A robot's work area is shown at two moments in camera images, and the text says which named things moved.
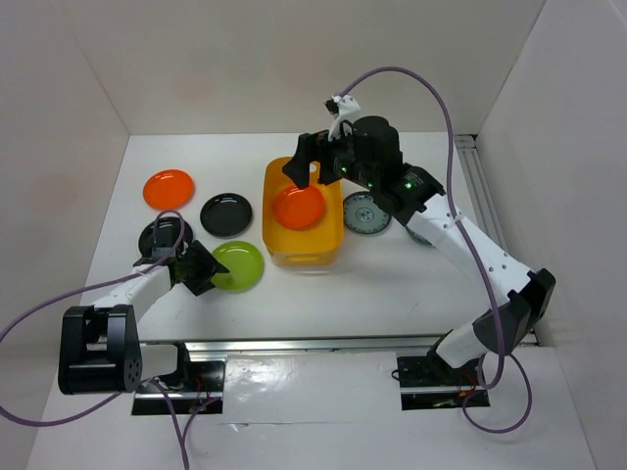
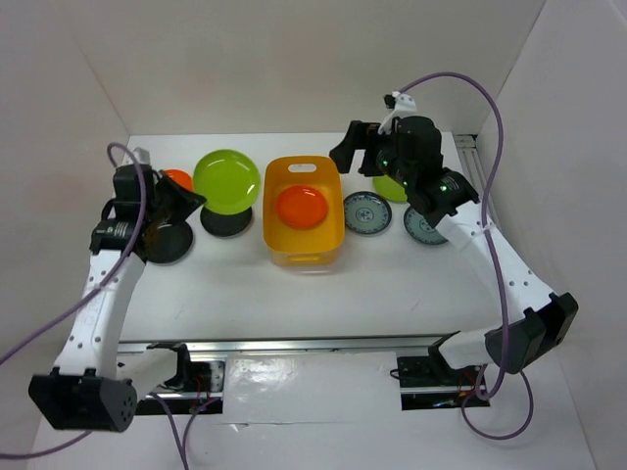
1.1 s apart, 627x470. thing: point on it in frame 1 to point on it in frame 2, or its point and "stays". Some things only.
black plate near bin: x=225 y=215 stays
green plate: x=245 y=265 to x=228 y=179
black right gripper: x=316 y=146 to x=358 y=136
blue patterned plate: x=361 y=214 stays
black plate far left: x=168 y=231 stays
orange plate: x=299 y=208 stays
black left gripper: x=200 y=284 to x=188 y=200
